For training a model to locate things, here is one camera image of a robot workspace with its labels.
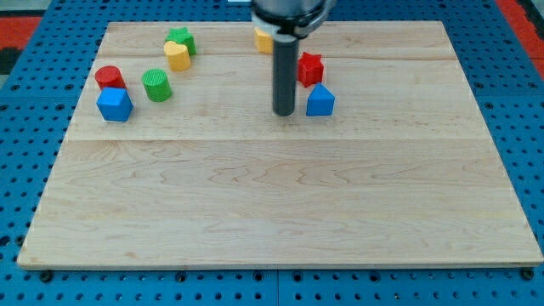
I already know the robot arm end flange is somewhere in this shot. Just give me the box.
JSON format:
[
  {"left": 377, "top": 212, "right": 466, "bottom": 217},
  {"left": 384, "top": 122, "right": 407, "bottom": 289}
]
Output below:
[{"left": 251, "top": 0, "right": 337, "bottom": 40}]

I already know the blue cube block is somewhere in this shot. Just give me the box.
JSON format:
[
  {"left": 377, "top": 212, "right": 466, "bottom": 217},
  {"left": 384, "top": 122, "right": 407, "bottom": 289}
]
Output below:
[{"left": 96, "top": 88, "right": 133, "bottom": 122}]

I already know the blue triangular prism block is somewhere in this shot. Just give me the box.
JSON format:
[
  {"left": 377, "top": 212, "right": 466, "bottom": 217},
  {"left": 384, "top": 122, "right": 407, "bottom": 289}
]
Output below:
[{"left": 306, "top": 82, "right": 336, "bottom": 116}]

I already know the red star block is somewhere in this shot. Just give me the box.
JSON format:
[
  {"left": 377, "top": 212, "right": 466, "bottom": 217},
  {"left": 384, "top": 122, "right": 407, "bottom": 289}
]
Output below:
[{"left": 297, "top": 52, "right": 325, "bottom": 88}]

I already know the wooden board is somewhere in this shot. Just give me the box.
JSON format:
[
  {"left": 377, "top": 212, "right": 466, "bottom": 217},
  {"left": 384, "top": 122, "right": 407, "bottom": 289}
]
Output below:
[{"left": 18, "top": 21, "right": 543, "bottom": 270}]

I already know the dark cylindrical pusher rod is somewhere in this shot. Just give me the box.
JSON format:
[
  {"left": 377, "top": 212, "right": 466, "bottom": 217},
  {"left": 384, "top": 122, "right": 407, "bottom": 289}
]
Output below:
[{"left": 272, "top": 35, "right": 298, "bottom": 116}]

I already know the yellow block behind rod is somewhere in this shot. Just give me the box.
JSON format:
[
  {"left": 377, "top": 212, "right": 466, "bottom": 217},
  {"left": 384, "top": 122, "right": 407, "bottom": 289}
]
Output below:
[{"left": 253, "top": 27, "right": 274, "bottom": 54}]

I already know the green cylinder block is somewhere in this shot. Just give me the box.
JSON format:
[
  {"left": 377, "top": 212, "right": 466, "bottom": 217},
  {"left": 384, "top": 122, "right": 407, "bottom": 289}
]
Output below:
[{"left": 141, "top": 68, "right": 173, "bottom": 102}]

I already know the yellow heart block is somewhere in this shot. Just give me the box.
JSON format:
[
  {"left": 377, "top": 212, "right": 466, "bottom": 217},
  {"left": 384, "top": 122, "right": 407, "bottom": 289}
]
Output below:
[{"left": 163, "top": 41, "right": 191, "bottom": 71}]

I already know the green star block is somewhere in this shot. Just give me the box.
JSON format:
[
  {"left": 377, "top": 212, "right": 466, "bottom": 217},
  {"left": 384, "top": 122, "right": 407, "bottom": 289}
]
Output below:
[{"left": 165, "top": 27, "right": 197, "bottom": 55}]

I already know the red cylinder block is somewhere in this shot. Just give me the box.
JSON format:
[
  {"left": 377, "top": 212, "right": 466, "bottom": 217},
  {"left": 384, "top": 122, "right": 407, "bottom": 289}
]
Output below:
[{"left": 94, "top": 65, "right": 127, "bottom": 90}]

